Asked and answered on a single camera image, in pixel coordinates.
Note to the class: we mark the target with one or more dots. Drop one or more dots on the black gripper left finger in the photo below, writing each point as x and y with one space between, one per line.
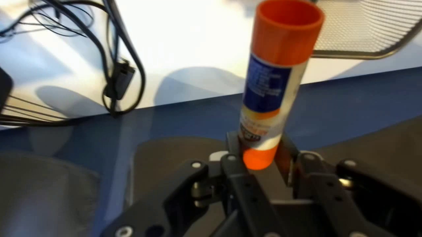
198 206

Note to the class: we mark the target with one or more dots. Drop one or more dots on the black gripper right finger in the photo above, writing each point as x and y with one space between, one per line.
324 198

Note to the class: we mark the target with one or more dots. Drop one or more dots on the orange capped glue stick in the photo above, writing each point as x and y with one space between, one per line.
272 87

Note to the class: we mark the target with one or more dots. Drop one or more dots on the dark gray curtain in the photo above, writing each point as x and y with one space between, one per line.
43 198

